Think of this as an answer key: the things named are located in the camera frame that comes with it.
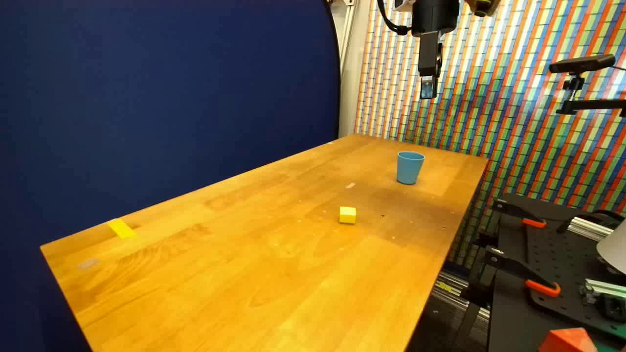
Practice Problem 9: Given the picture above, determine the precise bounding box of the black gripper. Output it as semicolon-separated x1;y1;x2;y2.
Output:
411;0;462;101

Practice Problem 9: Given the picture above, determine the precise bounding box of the yellow block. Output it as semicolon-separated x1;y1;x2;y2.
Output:
338;205;360;227

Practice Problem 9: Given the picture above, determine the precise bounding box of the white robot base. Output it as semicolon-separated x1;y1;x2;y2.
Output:
595;219;626;275

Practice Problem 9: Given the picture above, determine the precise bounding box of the blue plastic cup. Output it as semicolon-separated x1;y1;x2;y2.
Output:
395;150;426;185

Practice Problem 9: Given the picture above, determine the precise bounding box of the silver aluminium extrusion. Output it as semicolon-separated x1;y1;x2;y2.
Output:
583;277;626;303
565;215;616;244

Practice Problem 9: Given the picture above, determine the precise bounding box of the black perforated breadboard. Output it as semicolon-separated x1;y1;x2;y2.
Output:
487;193;626;352

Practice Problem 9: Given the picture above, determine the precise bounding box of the blue fabric backdrop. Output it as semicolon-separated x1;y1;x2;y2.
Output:
0;0;342;352

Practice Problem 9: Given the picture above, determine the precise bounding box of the orange angular object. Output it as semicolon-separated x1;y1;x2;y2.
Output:
536;326;598;352

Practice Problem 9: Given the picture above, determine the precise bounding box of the yellow tape strip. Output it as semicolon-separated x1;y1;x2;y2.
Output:
106;219;139;240

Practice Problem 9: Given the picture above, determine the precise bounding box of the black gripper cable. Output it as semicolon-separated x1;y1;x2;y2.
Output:
375;0;415;37

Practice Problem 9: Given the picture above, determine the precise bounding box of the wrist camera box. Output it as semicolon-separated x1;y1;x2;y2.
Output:
465;0;503;17

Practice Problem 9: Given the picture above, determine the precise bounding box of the colourful patterned wall panel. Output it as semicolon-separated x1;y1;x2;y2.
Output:
354;0;626;275

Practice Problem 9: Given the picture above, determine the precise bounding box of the black stereo camera bar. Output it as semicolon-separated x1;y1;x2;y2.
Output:
548;52;618;74

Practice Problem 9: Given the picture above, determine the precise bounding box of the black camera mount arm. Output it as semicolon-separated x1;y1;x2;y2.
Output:
555;72;626;119

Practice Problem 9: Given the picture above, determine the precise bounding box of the black clamp orange handle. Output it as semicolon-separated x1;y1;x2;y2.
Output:
479;244;563;301
491;197;550;232

